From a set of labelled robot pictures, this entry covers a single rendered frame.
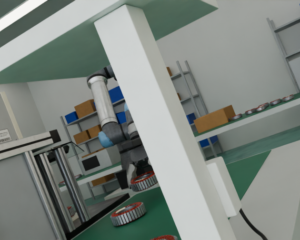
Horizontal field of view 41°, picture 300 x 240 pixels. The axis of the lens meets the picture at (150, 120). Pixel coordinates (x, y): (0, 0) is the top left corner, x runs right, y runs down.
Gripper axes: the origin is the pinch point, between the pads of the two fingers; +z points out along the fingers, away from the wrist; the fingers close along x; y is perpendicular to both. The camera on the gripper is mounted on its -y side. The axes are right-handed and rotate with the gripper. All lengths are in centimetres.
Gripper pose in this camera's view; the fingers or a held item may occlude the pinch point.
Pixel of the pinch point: (145, 182)
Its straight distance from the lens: 147.4
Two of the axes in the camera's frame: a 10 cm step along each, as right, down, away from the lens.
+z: 1.8, 8.6, -4.8
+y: 4.5, 3.7, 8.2
